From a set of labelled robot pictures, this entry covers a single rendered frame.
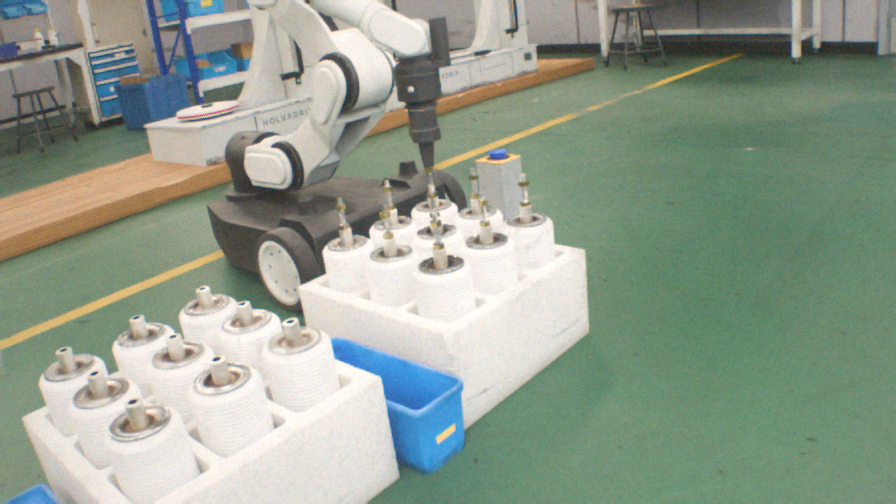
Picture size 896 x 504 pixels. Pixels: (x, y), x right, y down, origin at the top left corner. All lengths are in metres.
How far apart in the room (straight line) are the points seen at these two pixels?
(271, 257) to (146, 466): 0.93
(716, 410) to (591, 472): 0.25
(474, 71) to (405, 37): 3.14
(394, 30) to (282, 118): 2.16
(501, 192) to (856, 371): 0.78
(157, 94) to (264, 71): 2.19
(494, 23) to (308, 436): 4.21
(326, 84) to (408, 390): 0.78
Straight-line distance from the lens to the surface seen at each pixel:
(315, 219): 1.65
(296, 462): 0.93
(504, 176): 1.49
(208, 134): 3.23
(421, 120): 1.36
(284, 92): 3.67
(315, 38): 1.72
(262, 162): 1.93
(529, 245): 1.27
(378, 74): 1.66
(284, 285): 1.69
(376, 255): 1.21
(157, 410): 0.89
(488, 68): 4.57
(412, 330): 1.12
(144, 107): 5.70
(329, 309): 1.28
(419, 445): 1.04
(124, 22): 7.60
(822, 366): 1.34
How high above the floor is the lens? 0.67
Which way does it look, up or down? 21 degrees down
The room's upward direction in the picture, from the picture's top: 7 degrees counter-clockwise
